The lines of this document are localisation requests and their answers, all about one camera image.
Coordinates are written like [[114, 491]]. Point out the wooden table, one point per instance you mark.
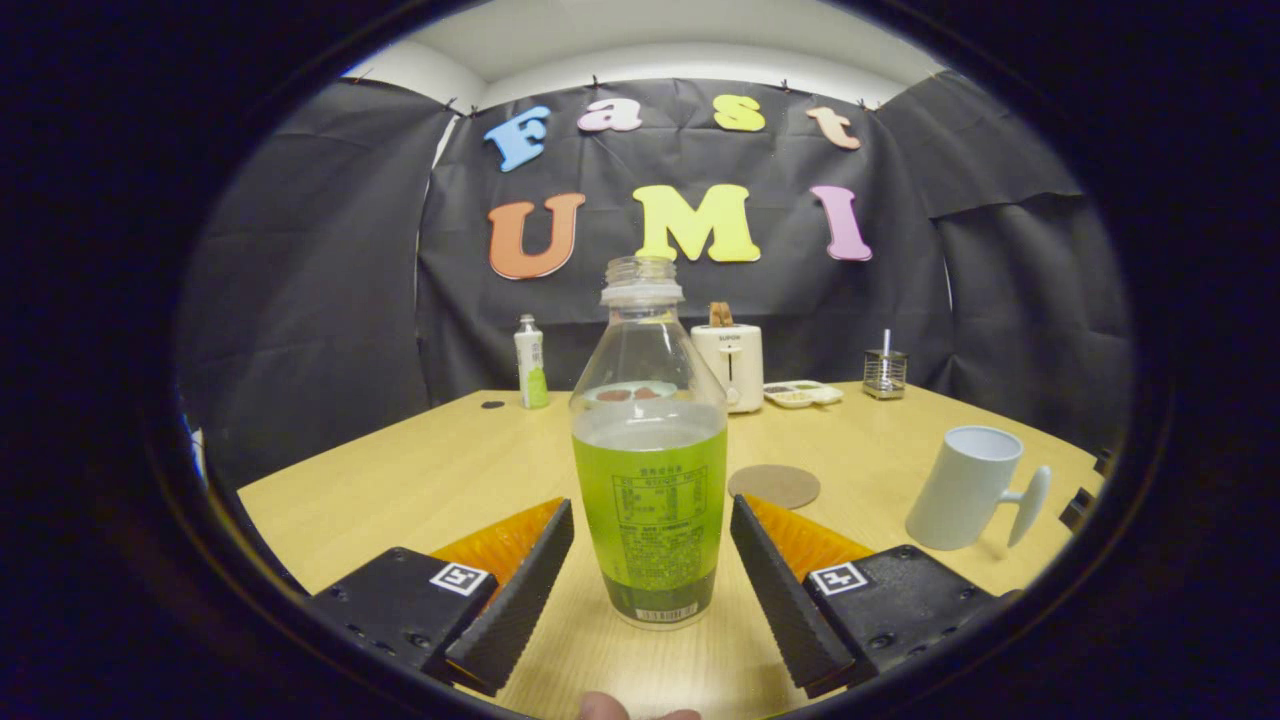
[[400, 480]]

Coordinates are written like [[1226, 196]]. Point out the white divided tray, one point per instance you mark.
[[803, 393]]

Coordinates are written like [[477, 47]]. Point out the white toaster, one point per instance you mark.
[[738, 365]]

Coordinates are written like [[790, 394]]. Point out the black backdrop cloth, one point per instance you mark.
[[330, 300]]

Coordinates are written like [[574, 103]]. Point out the green juice bottle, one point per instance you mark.
[[650, 500]]

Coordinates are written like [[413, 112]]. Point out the white cup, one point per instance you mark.
[[965, 490]]

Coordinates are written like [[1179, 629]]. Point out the small white green bottle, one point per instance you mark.
[[530, 362]]

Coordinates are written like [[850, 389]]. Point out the round brown coaster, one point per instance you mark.
[[775, 485]]

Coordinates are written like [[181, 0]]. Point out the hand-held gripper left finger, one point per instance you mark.
[[515, 600]]

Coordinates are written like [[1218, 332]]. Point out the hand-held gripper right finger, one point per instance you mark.
[[785, 600]]

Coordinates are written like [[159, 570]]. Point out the brown toast slice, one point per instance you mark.
[[720, 313]]

